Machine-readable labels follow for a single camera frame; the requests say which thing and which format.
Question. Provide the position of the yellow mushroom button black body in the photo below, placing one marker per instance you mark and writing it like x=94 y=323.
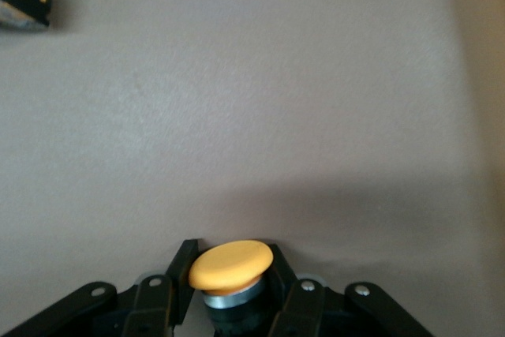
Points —
x=230 y=264

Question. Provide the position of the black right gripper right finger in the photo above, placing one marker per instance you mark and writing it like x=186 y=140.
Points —
x=307 y=309

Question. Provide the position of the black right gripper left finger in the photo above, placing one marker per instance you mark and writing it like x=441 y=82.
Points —
x=158 y=305

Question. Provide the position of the brown table cover sheet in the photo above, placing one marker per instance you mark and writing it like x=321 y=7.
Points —
x=252 y=116

